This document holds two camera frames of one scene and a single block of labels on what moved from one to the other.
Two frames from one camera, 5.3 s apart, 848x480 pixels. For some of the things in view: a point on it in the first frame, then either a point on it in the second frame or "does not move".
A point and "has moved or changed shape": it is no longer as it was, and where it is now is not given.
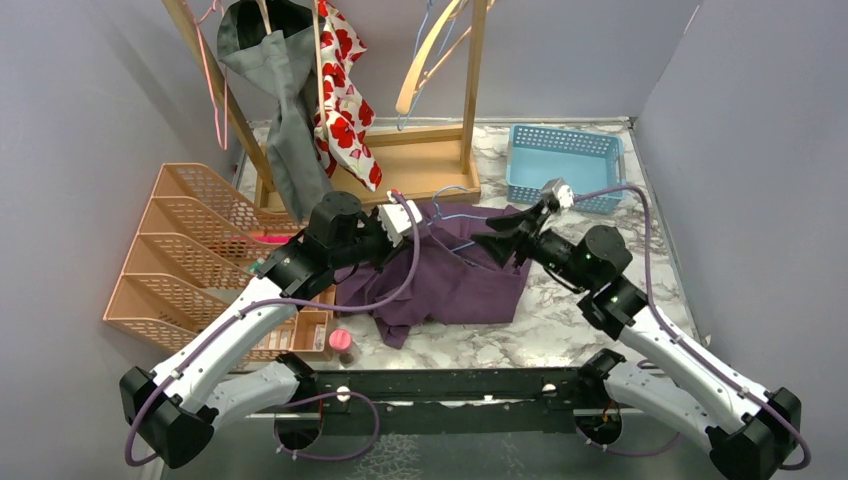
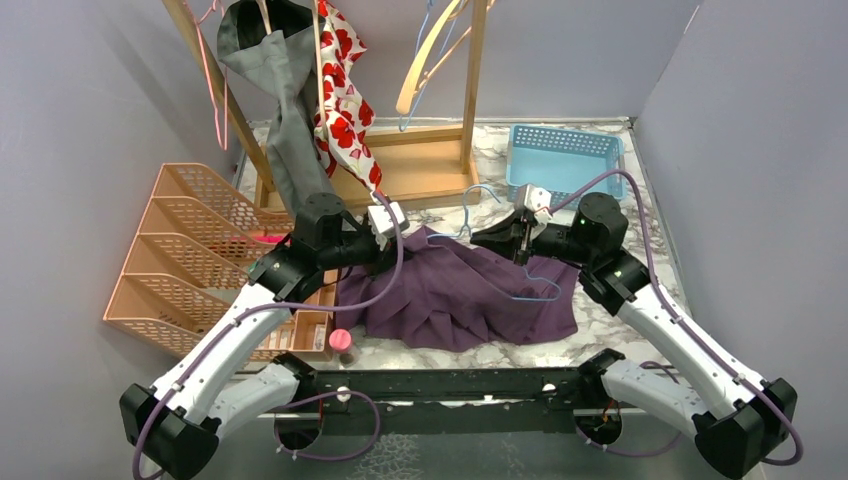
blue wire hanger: x=453 y=215 -> x=467 y=230
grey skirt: x=274 y=43 does not move
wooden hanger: x=317 y=32 does not move
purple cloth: x=442 y=276 has moved or changed shape
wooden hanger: x=263 y=8 does not move
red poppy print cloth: x=343 y=112 does not move
